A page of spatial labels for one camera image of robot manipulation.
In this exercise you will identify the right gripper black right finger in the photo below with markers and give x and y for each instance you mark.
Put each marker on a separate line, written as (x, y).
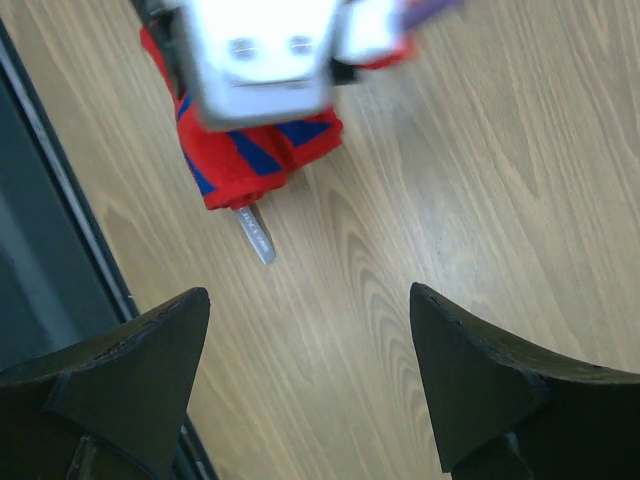
(502, 407)

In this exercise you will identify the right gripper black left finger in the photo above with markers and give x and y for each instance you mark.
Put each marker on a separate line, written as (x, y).
(108, 407)

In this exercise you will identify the teal red-trimmed towel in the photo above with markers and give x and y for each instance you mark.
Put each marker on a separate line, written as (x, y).
(234, 169)

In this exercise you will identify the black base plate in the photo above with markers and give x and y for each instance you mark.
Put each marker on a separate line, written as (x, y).
(59, 283)

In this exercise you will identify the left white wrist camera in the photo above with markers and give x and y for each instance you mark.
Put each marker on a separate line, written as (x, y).
(254, 63)

